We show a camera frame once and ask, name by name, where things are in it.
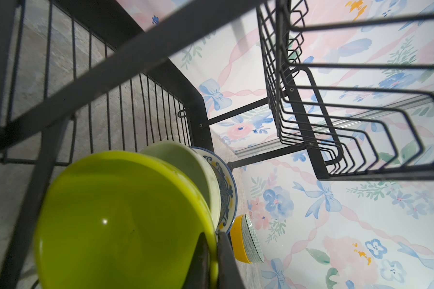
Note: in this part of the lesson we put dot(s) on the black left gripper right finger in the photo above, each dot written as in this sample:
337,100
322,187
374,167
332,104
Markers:
228,276

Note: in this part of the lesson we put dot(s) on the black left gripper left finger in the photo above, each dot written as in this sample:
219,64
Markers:
198,272

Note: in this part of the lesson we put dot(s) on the blue yellow patterned bowl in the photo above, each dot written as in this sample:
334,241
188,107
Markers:
227,187

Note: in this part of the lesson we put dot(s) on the teal striped bowl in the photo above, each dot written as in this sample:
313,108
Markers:
252,247

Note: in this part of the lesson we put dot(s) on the white bowl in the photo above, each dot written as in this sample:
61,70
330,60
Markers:
195,167

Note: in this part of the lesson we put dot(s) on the black wire dish rack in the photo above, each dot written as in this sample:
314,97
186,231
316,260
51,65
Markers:
322,110

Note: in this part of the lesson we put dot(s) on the lime green bowl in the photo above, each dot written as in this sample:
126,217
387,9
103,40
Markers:
121,220

